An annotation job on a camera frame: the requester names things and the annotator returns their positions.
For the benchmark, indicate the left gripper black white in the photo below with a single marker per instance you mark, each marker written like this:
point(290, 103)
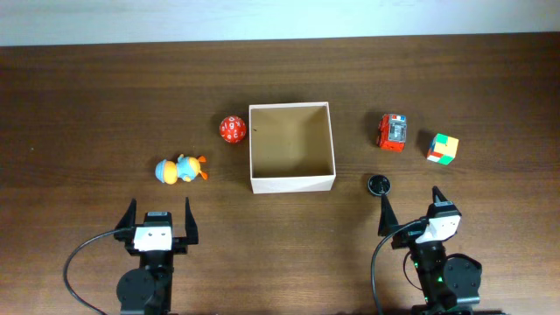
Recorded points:
point(180, 242)

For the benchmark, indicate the multicolour puzzle cube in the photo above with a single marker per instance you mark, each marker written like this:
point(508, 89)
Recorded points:
point(443, 149)

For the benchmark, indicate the white open cardboard box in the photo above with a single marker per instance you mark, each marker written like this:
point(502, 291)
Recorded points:
point(291, 148)

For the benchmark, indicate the red toy fire truck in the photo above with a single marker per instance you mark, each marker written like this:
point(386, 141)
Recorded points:
point(392, 132)

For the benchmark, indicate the red letter ball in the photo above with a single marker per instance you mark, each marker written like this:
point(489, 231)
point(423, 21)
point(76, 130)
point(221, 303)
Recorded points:
point(233, 129)

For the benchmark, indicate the small black round cap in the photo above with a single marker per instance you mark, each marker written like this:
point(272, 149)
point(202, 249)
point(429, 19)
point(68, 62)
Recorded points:
point(378, 185)

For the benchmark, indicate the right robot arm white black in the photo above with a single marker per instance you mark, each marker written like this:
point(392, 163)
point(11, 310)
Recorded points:
point(449, 283)

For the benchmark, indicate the blue orange duck toy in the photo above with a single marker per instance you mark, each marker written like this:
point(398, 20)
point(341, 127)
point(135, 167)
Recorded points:
point(185, 168)

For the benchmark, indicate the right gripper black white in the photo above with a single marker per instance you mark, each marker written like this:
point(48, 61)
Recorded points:
point(408, 235)

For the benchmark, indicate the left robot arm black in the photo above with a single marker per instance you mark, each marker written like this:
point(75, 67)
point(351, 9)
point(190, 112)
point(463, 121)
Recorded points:
point(148, 288)

